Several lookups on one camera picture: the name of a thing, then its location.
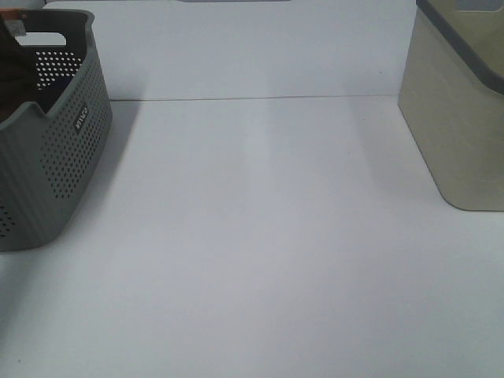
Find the brown microfibre towel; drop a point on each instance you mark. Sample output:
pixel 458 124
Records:
pixel 19 76

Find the grey perforated plastic basket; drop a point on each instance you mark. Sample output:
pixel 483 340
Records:
pixel 49 152

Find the beige bin with grey rim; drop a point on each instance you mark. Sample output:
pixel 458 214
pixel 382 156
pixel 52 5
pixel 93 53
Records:
pixel 452 99

